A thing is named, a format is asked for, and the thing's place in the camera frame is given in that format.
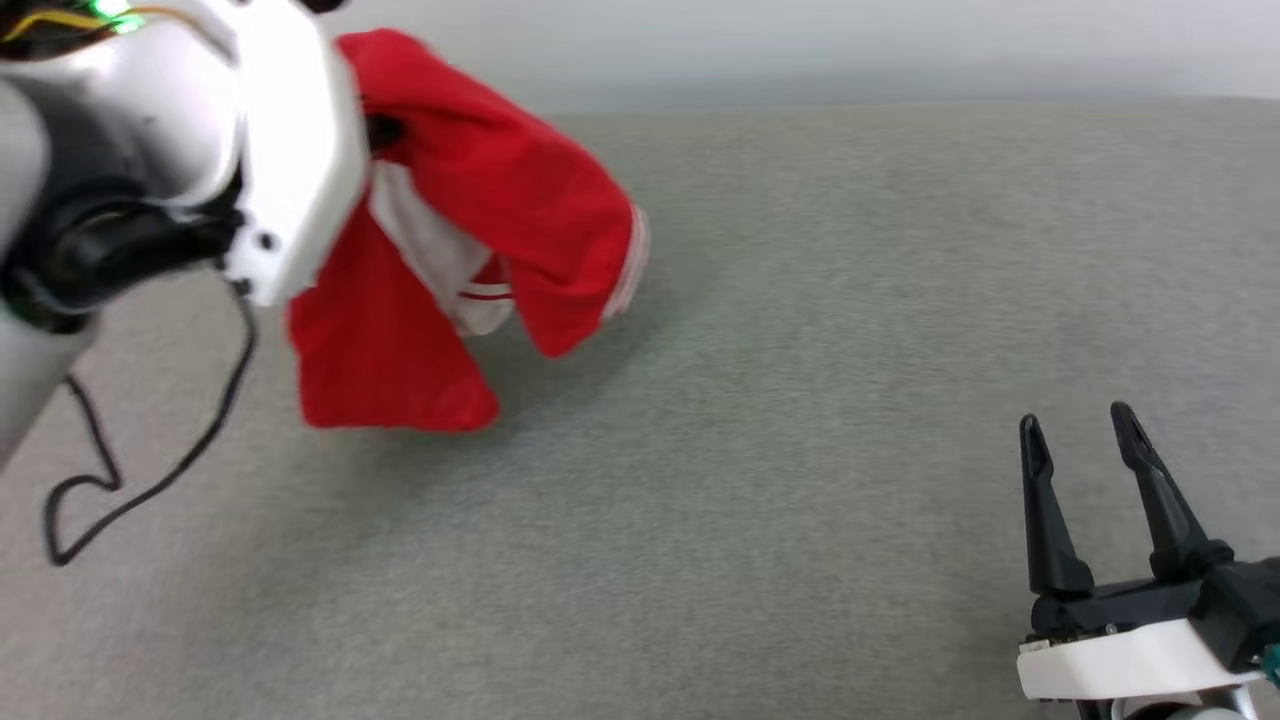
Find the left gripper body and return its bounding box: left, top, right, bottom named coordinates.
left=215, top=0, right=371, bottom=307

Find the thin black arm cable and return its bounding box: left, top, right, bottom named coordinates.
left=43, top=280, right=259, bottom=568

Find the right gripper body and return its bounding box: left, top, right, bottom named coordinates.
left=1018, top=558, right=1280, bottom=720

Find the red Bulls basketball jersey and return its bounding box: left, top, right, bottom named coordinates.
left=287, top=28, right=651, bottom=433

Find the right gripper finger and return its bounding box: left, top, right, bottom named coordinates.
left=1110, top=402, right=1235, bottom=583
left=1019, top=414, right=1097, bottom=601

